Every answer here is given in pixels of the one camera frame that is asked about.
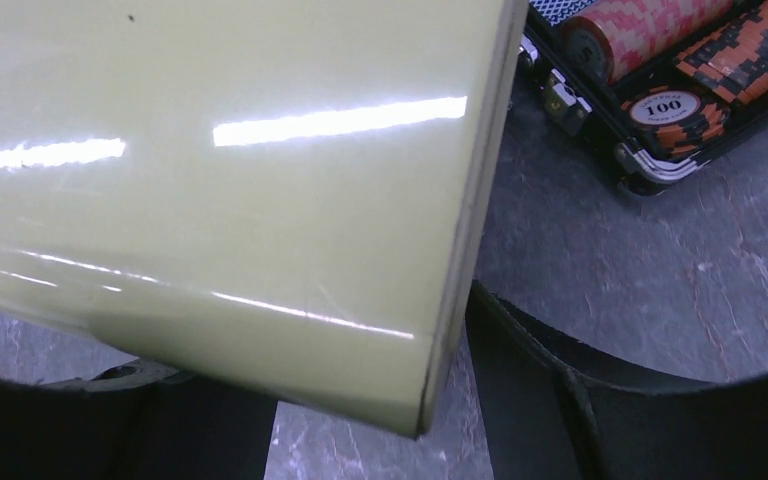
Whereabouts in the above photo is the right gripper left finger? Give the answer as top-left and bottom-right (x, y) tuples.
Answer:
(0, 359), (277, 479)

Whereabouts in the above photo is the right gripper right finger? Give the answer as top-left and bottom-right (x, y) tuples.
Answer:
(466, 283), (768, 479)

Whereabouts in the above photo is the green drawer cabinet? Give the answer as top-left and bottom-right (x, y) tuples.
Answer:
(0, 1), (529, 438)

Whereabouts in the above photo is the black poker chip case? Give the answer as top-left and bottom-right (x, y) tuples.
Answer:
(520, 0), (768, 195)

